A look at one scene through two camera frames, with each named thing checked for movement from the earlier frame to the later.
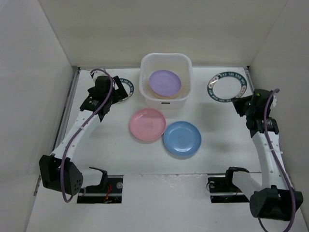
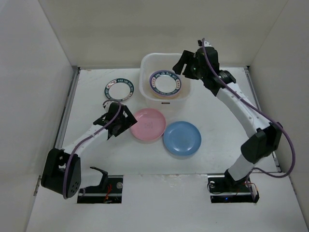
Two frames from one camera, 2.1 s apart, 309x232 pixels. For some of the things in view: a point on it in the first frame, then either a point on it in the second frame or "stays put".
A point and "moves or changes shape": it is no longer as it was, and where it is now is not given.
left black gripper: [122, 94] to [129, 120]
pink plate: [166, 96] stays put
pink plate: [147, 124] stays put
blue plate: [182, 138] stays put
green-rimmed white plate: [226, 86] moves or changes shape
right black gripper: [240, 106] to [189, 64]
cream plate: [166, 97] stays put
